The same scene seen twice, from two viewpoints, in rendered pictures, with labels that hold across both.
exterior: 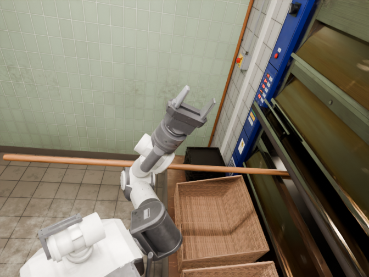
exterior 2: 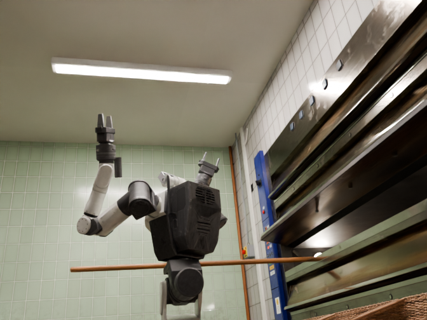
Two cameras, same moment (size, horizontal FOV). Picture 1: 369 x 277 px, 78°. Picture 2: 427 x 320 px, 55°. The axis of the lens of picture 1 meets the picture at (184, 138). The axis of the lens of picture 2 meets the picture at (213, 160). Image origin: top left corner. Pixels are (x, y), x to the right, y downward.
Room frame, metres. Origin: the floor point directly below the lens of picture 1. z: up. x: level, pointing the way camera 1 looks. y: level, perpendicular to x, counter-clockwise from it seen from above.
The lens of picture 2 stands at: (-1.63, 0.12, 0.72)
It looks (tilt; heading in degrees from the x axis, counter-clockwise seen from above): 25 degrees up; 356
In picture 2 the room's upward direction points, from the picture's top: 5 degrees counter-clockwise
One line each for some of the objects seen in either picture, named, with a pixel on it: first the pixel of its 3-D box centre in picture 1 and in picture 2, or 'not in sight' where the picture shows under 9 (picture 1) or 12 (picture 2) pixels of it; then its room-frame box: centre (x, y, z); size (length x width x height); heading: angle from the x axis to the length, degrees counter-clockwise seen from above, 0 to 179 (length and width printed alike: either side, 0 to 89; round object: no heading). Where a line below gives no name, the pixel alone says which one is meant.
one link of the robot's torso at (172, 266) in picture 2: not in sight; (183, 280); (0.16, 0.17, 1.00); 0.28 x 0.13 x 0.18; 12
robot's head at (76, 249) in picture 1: (79, 238); (174, 185); (0.25, 0.20, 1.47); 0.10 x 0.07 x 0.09; 134
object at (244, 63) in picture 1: (244, 61); (249, 251); (1.83, -0.34, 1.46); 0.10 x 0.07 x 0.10; 11
